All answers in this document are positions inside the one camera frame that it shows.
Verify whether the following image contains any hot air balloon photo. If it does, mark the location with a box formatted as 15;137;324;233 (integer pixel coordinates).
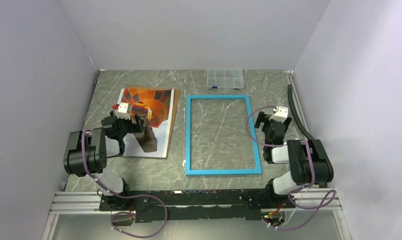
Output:
116;87;175;159

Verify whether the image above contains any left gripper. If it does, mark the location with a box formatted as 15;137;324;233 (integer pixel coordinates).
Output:
110;110;144;139

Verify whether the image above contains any black hose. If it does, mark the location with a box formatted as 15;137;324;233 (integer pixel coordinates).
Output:
287;83;316;141

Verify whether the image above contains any black base bar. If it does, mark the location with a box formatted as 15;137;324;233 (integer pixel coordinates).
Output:
99;185;295;223

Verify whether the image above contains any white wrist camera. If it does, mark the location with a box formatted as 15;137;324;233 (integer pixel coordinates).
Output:
115;102;131;120
269;106;289;123

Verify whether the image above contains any aluminium rail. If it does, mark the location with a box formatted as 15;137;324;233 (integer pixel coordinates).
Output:
49;188;342;215

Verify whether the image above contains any blue picture frame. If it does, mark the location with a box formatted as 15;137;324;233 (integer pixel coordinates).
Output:
184;94;262;176

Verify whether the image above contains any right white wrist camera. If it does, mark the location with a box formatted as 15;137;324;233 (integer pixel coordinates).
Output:
269;106;289;123

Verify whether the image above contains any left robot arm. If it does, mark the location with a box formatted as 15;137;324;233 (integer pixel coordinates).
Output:
63;112;145;210

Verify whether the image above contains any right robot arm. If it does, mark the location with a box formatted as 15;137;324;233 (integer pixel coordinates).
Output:
254;109;334;208

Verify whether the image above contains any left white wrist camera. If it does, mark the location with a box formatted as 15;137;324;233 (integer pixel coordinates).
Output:
115;102;131;120

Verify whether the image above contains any brown backing board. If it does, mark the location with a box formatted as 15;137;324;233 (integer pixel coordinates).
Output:
123;85;182;160

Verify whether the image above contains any clear plastic organizer box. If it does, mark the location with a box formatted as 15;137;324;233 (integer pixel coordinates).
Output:
207;68;244;90

